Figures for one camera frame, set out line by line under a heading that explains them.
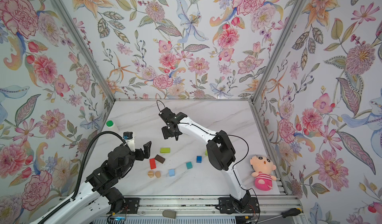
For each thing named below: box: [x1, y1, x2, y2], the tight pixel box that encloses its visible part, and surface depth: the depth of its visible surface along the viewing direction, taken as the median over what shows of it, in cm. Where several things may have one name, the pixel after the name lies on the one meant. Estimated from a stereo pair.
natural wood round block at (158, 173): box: [155, 170, 162, 179], surface depth 85 cm
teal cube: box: [186, 161, 193, 170], surface depth 90 cm
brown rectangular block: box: [154, 154, 166, 164], surface depth 92 cm
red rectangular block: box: [149, 157, 157, 170], surface depth 89 cm
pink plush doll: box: [249, 155, 278, 192], surface depth 80 cm
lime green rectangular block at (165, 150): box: [160, 147, 171, 154], surface depth 95 cm
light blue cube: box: [168, 168, 176, 177], surface depth 86 cm
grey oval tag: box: [162, 210, 177, 220], surface depth 71 cm
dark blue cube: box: [195, 155, 202, 164], surface depth 90 cm
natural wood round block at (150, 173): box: [147, 170, 155, 179], surface depth 84 cm
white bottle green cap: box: [105, 119, 114, 127], surface depth 97 cm
